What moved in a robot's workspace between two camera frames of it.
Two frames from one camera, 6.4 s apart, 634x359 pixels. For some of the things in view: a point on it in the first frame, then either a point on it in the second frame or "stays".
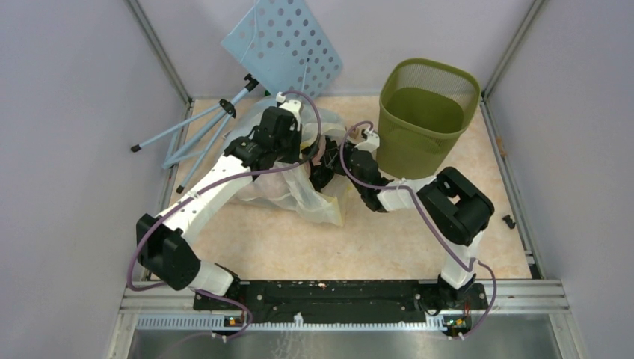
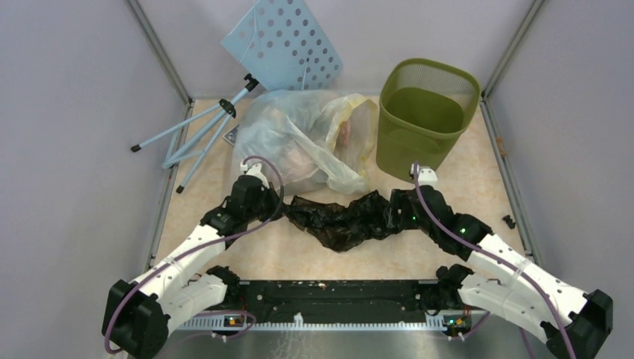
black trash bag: [328, 159] to [342, 229]
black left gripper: [295, 132] to [272, 195]
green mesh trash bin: [425, 110] stays
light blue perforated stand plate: [282, 43] stays
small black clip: [509, 221] stays
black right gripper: [347, 151] to [399, 200]
